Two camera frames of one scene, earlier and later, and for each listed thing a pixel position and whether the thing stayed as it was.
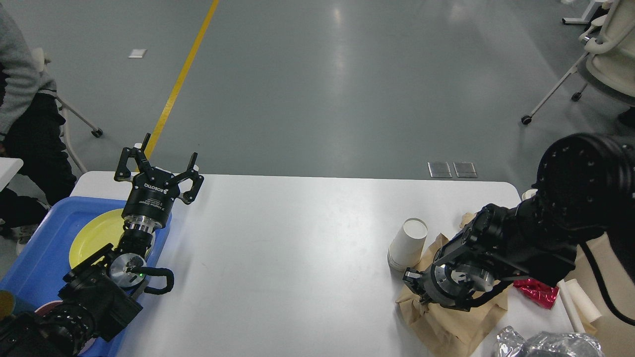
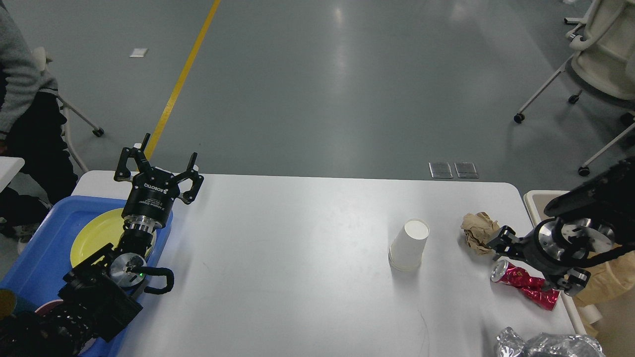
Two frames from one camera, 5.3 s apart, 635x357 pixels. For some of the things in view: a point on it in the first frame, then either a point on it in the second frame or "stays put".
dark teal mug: x=7 y=304 stays put
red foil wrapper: x=543 y=295 stays put
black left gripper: x=153 y=191 stays put
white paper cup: x=406 y=249 stays put
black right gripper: x=450 y=284 -> x=556 y=246
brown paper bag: x=447 y=331 -> x=607 y=278
